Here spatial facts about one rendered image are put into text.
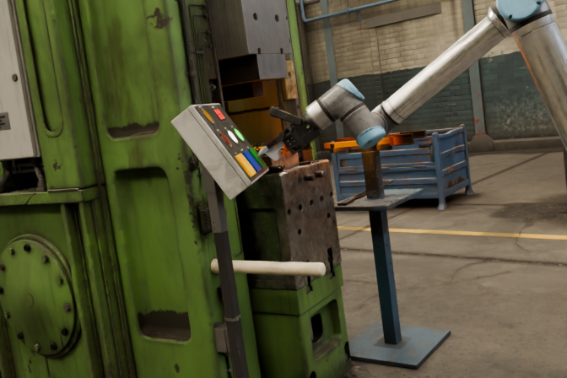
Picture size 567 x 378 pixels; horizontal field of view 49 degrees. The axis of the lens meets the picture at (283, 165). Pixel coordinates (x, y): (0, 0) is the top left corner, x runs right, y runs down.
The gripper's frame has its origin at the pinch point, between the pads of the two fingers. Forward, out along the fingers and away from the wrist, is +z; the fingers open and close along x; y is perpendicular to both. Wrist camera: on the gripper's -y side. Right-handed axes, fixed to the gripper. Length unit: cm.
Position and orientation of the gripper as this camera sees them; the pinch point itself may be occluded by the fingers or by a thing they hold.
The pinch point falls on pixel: (259, 152)
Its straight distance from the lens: 202.0
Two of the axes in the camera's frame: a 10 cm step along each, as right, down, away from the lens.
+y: 6.1, 7.9, 0.2
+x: 1.2, -1.1, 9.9
